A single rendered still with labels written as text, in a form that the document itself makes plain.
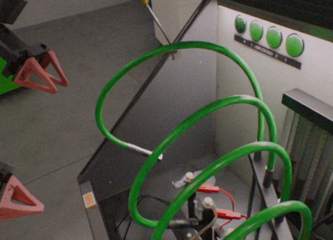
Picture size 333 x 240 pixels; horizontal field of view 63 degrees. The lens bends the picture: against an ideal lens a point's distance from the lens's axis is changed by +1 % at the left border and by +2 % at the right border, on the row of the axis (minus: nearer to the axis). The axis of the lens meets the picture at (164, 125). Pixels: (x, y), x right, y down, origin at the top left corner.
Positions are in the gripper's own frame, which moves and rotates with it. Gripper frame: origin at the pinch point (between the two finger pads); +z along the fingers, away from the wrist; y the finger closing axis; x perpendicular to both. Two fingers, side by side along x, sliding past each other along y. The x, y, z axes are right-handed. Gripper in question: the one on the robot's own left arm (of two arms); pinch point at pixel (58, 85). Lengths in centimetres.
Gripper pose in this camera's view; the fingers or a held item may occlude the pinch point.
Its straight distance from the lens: 64.3
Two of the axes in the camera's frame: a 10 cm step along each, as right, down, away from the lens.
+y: 1.5, -4.4, 8.8
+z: 7.5, 6.4, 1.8
